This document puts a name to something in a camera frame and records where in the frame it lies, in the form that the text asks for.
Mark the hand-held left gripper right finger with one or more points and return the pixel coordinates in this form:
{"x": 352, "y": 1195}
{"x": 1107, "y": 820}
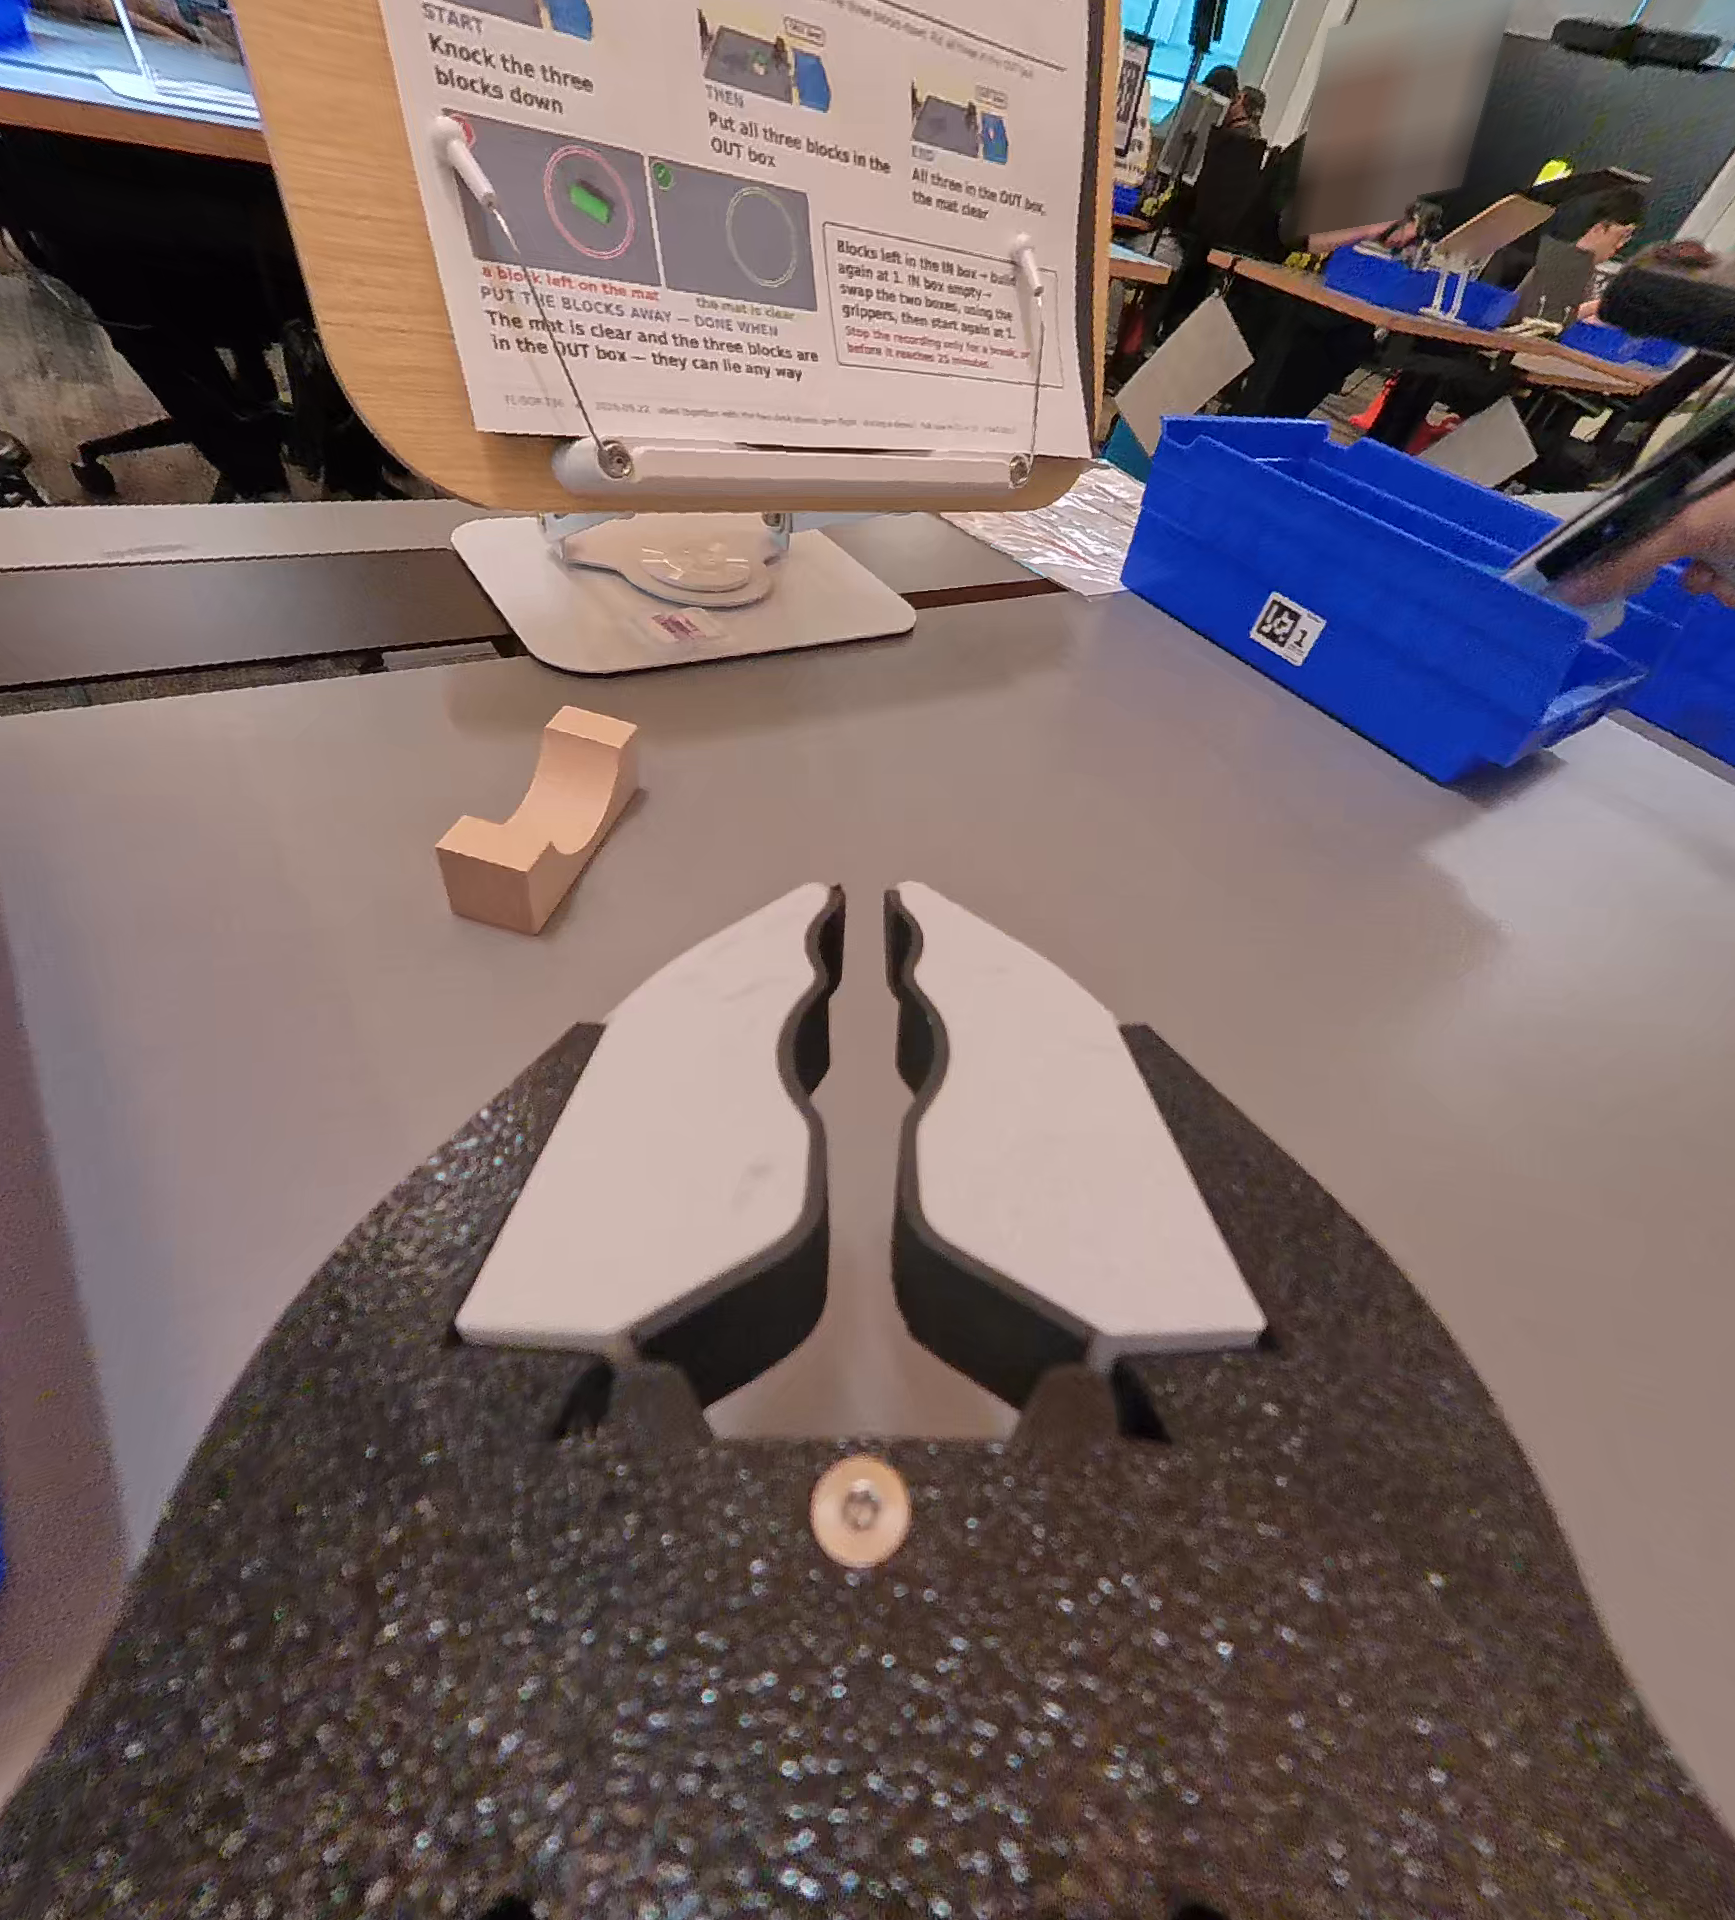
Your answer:
{"x": 1069, "y": 1141}

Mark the printed instruction sheet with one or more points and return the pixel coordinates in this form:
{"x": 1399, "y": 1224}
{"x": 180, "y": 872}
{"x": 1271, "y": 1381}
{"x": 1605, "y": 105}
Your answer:
{"x": 867, "y": 344}

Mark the wooden arch block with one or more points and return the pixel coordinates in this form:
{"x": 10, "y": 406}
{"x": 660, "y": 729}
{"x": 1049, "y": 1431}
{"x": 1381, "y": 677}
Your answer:
{"x": 500, "y": 879}

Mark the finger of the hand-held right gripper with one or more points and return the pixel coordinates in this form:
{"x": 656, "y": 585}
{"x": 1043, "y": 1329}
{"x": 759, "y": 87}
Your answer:
{"x": 1631, "y": 518}

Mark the blue bin with tag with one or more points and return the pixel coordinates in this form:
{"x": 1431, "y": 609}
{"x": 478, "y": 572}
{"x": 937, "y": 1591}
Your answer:
{"x": 1407, "y": 661}

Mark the grey board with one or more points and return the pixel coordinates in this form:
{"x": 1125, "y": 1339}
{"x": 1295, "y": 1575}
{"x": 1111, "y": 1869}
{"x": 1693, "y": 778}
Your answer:
{"x": 1199, "y": 368}
{"x": 1481, "y": 443}

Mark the wooden document stand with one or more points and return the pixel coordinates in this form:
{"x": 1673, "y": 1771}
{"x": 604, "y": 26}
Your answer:
{"x": 1493, "y": 224}
{"x": 356, "y": 300}

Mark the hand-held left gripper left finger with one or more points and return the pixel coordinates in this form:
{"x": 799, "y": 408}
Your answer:
{"x": 658, "y": 1141}

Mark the clear acrylic stand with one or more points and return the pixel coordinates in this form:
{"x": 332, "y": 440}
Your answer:
{"x": 176, "y": 68}

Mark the orange cone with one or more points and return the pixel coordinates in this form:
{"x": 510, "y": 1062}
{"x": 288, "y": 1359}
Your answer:
{"x": 1381, "y": 405}

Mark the silver foil bag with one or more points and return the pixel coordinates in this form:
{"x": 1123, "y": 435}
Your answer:
{"x": 1061, "y": 525}

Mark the wooden office table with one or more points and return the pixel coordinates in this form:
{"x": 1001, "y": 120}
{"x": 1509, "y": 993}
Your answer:
{"x": 86, "y": 120}
{"x": 1347, "y": 300}

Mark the small white stand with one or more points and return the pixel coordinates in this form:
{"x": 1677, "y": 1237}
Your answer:
{"x": 1451, "y": 288}

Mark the black webcam bar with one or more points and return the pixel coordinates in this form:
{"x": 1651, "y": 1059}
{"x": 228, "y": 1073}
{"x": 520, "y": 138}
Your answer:
{"x": 1631, "y": 43}

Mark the black office chair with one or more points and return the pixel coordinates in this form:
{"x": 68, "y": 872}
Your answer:
{"x": 176, "y": 438}

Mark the large black monitor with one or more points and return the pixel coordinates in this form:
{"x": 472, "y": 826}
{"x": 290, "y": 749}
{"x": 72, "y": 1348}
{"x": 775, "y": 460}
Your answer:
{"x": 1557, "y": 105}

